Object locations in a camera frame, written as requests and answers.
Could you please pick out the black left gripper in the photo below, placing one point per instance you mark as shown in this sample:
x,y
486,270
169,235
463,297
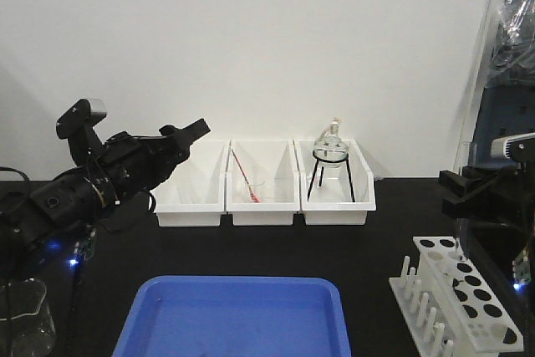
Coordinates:
x,y
125,164

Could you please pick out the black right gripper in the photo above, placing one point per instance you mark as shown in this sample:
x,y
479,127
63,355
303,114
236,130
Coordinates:
x,y
507,198

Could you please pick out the clear glass test tube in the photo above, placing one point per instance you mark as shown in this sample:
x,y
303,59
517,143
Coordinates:
x,y
464,157

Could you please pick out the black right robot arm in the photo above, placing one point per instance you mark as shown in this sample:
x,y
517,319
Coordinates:
x,y
523,252

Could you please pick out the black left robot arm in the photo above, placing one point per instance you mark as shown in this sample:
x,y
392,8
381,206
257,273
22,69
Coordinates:
x,y
38,225

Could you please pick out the grey pegboard drying rack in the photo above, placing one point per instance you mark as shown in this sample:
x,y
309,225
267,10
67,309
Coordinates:
x,y
504,110

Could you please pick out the white test tube rack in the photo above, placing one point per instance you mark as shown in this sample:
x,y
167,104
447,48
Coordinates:
x,y
449,308

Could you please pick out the left white storage bin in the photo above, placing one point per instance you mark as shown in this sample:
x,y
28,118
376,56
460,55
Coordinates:
x,y
194,195

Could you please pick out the white storage bin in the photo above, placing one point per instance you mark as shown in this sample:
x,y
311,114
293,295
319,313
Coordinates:
x,y
269,160
194,195
330,205

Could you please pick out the small beaker in bin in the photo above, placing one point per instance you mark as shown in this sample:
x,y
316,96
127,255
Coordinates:
x,y
263,191

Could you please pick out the middle white storage bin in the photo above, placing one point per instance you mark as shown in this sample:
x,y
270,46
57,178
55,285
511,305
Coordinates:
x,y
269,160

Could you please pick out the glass alcohol lamp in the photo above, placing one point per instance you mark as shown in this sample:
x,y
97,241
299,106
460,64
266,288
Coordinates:
x,y
329,149

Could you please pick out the clear plastic bag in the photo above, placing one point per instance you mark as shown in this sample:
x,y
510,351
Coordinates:
x,y
512,55

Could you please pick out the right white storage bin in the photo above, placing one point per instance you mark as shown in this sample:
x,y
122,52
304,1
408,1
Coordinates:
x,y
330,205

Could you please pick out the blue plastic tray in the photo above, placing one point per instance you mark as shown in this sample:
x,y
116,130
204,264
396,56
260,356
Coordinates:
x,y
235,316

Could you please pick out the clear glass beaker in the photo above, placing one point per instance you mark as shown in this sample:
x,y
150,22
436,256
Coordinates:
x,y
27,326

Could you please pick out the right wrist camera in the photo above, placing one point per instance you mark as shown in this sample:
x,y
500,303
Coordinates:
x,y
518,148

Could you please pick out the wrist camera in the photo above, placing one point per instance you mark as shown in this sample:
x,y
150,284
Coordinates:
x,y
518,148
85,113

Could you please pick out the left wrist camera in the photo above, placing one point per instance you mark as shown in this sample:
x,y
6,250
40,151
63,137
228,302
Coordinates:
x,y
85,113

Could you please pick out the black wire tripod stand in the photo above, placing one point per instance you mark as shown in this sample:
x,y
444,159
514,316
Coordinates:
x,y
331,168

